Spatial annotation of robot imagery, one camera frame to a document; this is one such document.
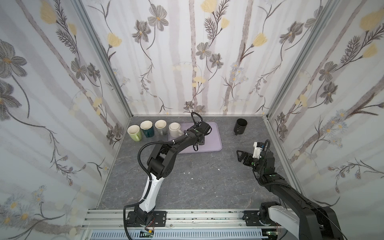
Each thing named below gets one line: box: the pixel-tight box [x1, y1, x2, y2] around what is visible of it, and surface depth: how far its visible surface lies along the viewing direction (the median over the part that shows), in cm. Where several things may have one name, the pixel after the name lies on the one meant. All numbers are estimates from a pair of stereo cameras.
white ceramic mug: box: [168, 122, 183, 138], surface depth 106 cm
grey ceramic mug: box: [154, 119, 167, 136], surface depth 105 cm
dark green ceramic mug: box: [140, 120, 155, 138], surface depth 103 cm
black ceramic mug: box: [233, 118, 248, 136], surface depth 106 cm
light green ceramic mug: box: [127, 124, 142, 142], surface depth 101 cm
